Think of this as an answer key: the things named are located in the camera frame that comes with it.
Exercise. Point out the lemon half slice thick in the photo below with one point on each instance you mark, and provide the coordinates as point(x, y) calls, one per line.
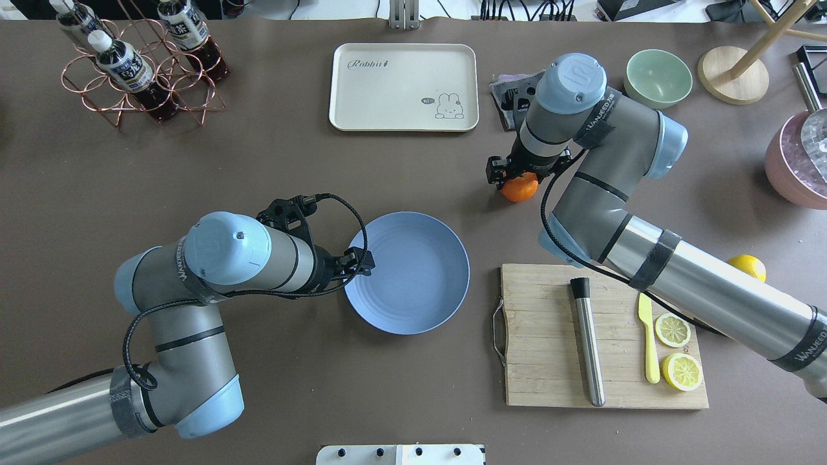
point(682, 371)

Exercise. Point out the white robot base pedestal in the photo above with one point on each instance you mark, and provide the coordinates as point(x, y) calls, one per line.
point(403, 454)

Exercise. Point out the steel muddler black tip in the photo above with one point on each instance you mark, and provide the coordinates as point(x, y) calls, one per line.
point(581, 292)

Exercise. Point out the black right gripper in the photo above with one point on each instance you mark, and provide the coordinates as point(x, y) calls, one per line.
point(496, 170)

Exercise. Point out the yellow plastic knife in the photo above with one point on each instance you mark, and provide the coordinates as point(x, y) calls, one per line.
point(645, 315)

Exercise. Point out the cream rabbit tray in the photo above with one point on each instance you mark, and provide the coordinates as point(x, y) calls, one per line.
point(404, 87)

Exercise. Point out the orange mandarin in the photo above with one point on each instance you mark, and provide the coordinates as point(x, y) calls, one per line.
point(521, 188)

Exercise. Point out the lemon slice flat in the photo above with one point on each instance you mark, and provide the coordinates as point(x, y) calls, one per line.
point(672, 331)

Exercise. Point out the dark drink bottle upper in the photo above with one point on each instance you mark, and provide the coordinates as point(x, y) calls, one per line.
point(77, 21)

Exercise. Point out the grey folded cloth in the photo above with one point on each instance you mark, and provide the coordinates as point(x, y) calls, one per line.
point(513, 94)

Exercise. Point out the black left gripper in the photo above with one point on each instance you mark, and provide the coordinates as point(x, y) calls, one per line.
point(324, 271)

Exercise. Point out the wooden cup stand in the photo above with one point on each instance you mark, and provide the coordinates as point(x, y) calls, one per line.
point(737, 76)

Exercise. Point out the copper wire bottle rack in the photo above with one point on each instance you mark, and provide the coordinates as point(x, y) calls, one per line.
point(156, 58)

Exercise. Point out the yellow lemon upper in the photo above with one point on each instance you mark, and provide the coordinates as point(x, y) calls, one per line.
point(750, 265)

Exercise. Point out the blue plate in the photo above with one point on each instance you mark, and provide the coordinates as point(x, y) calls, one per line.
point(421, 274)

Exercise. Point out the pink bowl with ice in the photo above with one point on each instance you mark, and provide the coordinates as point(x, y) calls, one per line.
point(790, 170)

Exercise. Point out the wooden cutting board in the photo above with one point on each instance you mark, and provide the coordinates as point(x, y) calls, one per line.
point(543, 352)

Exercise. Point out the dark drink bottle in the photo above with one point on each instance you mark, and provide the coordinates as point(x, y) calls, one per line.
point(77, 21)
point(130, 72)
point(190, 33)

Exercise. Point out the green bowl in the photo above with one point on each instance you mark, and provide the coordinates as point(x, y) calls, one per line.
point(657, 78)

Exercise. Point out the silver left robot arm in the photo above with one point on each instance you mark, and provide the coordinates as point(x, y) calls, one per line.
point(177, 369)

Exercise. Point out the metal ice scoop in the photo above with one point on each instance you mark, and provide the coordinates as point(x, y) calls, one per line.
point(813, 130)

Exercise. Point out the dark drink bottle lower left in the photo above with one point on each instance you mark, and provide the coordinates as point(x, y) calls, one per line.
point(130, 72)

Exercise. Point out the dark drink bottle right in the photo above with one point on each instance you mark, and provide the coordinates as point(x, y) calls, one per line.
point(190, 33)

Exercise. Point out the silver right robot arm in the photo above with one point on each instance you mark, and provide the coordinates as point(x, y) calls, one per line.
point(576, 119)

